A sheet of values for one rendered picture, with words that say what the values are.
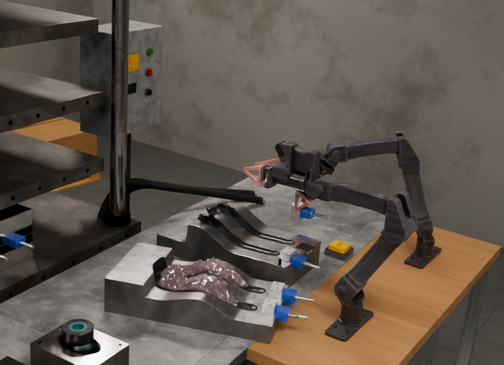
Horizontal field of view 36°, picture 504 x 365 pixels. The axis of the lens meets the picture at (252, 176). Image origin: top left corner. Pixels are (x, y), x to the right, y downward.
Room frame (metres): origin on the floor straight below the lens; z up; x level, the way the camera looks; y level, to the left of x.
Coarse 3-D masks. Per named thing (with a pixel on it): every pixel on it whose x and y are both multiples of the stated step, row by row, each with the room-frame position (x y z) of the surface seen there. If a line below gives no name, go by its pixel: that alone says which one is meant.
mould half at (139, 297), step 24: (120, 264) 2.06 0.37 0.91; (144, 264) 2.07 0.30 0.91; (168, 264) 2.14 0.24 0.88; (120, 288) 1.95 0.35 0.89; (144, 288) 1.95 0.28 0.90; (240, 288) 2.05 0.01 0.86; (264, 288) 2.08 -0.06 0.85; (288, 288) 2.10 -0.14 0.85; (120, 312) 1.95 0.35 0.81; (144, 312) 1.94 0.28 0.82; (168, 312) 1.92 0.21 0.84; (192, 312) 1.91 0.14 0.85; (216, 312) 1.89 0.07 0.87; (240, 312) 1.93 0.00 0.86; (240, 336) 1.88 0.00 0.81; (264, 336) 1.86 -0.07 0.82
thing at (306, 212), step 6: (294, 204) 2.54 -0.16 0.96; (300, 204) 2.54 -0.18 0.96; (294, 210) 2.52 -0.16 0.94; (300, 210) 2.52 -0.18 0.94; (306, 210) 2.52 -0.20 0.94; (312, 210) 2.52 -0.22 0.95; (294, 216) 2.52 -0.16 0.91; (300, 216) 2.52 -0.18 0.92; (306, 216) 2.50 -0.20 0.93; (312, 216) 2.51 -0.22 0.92; (318, 216) 2.50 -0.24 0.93; (324, 216) 2.49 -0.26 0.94
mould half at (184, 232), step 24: (192, 216) 2.58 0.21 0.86; (216, 216) 2.42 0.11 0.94; (168, 240) 2.38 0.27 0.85; (192, 240) 2.33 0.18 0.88; (216, 240) 2.29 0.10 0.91; (264, 240) 2.37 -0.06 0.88; (312, 240) 2.38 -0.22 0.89; (240, 264) 2.24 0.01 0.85; (264, 264) 2.19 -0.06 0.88; (288, 264) 2.19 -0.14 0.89; (312, 264) 2.34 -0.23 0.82
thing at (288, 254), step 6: (282, 252) 2.22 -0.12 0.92; (288, 252) 2.22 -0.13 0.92; (294, 252) 2.23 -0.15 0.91; (282, 258) 2.21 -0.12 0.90; (288, 258) 2.20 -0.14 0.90; (294, 258) 2.20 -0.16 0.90; (300, 258) 2.21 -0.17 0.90; (306, 258) 2.22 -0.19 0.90; (294, 264) 2.20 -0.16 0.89; (300, 264) 2.19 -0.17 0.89; (306, 264) 2.19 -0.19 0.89
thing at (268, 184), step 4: (268, 168) 2.12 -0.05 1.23; (268, 172) 2.11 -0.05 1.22; (268, 176) 2.11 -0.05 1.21; (268, 180) 2.11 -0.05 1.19; (272, 180) 2.13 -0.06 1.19; (276, 180) 2.12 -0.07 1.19; (280, 180) 2.12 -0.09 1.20; (288, 180) 2.11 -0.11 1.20; (264, 184) 2.12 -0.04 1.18; (268, 184) 2.12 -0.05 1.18; (272, 184) 2.13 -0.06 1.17; (276, 184) 2.15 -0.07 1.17; (280, 184) 2.12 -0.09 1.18; (284, 184) 2.11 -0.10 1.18; (288, 184) 2.11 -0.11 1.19; (268, 188) 2.12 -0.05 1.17
